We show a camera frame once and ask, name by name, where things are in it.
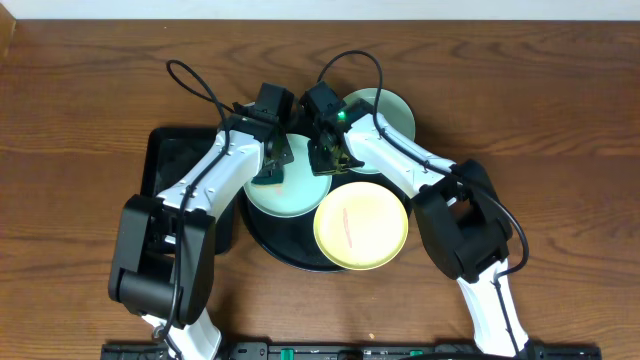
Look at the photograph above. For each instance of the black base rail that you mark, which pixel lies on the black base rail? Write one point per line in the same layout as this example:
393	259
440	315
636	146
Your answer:
264	351

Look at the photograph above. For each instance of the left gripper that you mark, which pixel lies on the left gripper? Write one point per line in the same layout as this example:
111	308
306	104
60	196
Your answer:
275	156

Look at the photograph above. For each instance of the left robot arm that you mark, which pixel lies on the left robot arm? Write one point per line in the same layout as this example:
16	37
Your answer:
163	264

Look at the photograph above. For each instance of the light blue plate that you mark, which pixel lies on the light blue plate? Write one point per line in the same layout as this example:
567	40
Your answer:
394	109
300	191

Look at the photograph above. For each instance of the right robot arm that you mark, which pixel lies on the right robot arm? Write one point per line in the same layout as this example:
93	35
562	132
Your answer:
464	227

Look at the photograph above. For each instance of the round black tray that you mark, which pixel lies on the round black tray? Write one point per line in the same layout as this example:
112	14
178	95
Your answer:
291	240

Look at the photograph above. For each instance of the yellow plate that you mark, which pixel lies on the yellow plate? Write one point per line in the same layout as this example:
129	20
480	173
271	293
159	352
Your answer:
360	226

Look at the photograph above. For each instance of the rectangular black tray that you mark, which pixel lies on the rectangular black tray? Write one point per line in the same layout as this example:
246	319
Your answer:
171	153

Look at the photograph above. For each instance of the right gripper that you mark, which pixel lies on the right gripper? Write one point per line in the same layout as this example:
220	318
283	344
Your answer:
318	164

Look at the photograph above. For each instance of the green yellow sponge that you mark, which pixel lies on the green yellow sponge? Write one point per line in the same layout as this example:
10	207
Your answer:
267	177

